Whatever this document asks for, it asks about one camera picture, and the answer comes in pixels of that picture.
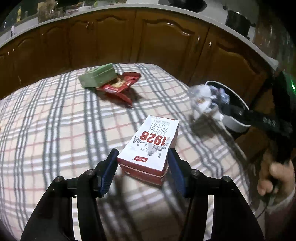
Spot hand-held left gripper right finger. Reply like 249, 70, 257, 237
168, 148, 266, 241

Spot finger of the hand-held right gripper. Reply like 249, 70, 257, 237
221, 102, 281, 135

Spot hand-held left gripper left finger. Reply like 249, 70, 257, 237
20, 148, 120, 241

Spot black white-rimmed waste bin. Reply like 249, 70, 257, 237
205, 80, 251, 132

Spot white red milk carton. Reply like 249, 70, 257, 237
117, 115, 180, 186

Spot clear plastic wrapper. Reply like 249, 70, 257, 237
188, 84, 223, 121

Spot person's right forearm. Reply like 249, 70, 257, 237
262, 185, 296, 241

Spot person's right hand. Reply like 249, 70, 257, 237
257, 153, 296, 197

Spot crumpled blue white wrapper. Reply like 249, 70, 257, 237
209, 85, 230, 105

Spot checked tablecloth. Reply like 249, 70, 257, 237
0, 62, 257, 241

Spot red snack packet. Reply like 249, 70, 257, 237
95, 71, 141, 107

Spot green cardboard box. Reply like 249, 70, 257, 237
78, 64, 117, 89

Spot dark stock pot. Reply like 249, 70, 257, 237
225, 9, 256, 39

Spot brown wooden lower cabinets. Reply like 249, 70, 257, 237
0, 9, 273, 100

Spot black wok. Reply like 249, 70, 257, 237
169, 0, 207, 13

